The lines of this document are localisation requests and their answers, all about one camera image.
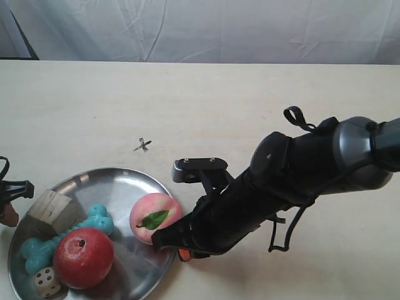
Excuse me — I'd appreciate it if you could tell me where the white backdrop cloth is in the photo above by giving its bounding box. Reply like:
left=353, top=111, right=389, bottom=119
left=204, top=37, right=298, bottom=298
left=1, top=1, right=399, bottom=64

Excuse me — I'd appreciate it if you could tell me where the cross tape mark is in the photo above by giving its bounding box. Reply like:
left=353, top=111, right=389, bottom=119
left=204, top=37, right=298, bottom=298
left=133, top=137, right=152, bottom=153

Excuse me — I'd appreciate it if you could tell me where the large round metal plate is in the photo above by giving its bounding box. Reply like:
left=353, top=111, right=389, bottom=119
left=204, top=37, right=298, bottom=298
left=7, top=167, right=179, bottom=300

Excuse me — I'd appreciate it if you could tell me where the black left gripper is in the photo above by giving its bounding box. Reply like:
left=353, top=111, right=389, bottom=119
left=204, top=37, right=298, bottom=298
left=0, top=181, right=34, bottom=228

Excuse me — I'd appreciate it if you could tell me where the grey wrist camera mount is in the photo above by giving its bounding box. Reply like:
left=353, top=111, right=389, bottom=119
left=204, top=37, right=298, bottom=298
left=172, top=157, right=228, bottom=183

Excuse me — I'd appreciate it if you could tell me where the teal bone-shaped toy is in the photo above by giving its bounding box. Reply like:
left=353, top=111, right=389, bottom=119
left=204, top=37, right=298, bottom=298
left=21, top=204, right=114, bottom=276

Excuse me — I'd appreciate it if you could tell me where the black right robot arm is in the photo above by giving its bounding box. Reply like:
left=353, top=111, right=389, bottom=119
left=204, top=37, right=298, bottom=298
left=151, top=117, right=399, bottom=259

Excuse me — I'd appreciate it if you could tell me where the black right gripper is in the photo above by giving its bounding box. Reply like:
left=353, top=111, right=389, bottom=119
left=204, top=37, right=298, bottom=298
left=151, top=170, right=289, bottom=262

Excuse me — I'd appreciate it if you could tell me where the pale wooden block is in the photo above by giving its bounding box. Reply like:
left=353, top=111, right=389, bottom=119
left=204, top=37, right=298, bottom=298
left=26, top=189, right=76, bottom=236

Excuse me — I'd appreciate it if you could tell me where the red apple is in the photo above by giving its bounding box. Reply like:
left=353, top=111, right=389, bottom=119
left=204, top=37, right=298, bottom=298
left=52, top=227, right=114, bottom=289

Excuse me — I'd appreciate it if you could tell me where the pink peach with leaf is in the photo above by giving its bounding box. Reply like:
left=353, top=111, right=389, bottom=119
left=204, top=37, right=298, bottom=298
left=129, top=192, right=183, bottom=245

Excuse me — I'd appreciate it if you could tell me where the white die with dots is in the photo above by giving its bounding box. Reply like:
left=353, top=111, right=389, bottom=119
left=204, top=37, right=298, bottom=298
left=34, top=267, right=61, bottom=298

